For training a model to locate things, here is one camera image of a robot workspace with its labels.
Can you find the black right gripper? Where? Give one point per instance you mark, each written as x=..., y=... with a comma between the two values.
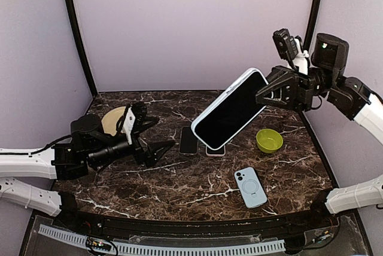
x=297, y=93

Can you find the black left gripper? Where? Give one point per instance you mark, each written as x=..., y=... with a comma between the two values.
x=149, y=157

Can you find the purple-edged black phone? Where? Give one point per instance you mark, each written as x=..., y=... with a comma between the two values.
x=188, y=141

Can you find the white-backed phone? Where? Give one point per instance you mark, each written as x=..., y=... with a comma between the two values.
x=232, y=112

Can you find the grey-blue phone case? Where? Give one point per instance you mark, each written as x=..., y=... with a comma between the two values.
x=215, y=103

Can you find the pink phone case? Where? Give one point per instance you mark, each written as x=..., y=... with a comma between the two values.
x=209, y=155

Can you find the black phone light-blue edge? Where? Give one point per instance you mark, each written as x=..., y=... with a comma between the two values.
x=215, y=149

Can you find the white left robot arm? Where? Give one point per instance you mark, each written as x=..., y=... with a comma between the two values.
x=70, y=157

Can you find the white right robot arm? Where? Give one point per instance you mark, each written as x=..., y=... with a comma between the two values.
x=321, y=73

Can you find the light blue phone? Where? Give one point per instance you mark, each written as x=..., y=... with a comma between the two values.
x=250, y=187

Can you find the beige ceramic plate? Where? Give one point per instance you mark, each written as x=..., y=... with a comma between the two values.
x=111, y=118

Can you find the lime green bowl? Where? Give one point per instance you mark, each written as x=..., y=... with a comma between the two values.
x=269, y=141

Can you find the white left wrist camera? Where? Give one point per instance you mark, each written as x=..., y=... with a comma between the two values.
x=131, y=117

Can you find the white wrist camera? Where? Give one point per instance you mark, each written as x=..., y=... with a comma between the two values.
x=131, y=117
x=291, y=50

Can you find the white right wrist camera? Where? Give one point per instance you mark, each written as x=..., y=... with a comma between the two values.
x=291, y=50

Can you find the black right frame post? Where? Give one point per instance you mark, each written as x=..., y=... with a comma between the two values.
x=312, y=21

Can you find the black frame post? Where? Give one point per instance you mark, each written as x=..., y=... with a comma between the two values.
x=73, y=21
x=312, y=21

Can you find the white slotted cable duct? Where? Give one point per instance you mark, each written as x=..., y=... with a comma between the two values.
x=142, y=245

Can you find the black left frame post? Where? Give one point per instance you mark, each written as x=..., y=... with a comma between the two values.
x=73, y=21

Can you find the black front table rail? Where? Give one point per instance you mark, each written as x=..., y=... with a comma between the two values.
x=289, y=226

